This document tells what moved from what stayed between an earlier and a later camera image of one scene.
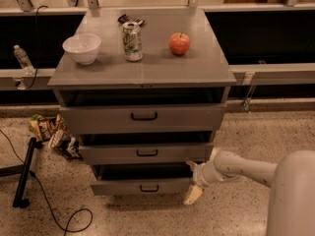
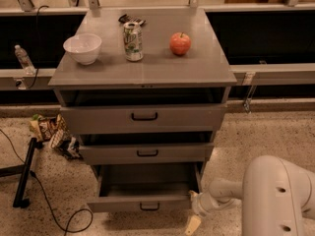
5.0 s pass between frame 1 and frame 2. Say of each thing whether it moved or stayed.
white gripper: moved
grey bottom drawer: moved
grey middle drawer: stayed
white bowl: stayed
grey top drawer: stayed
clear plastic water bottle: stayed
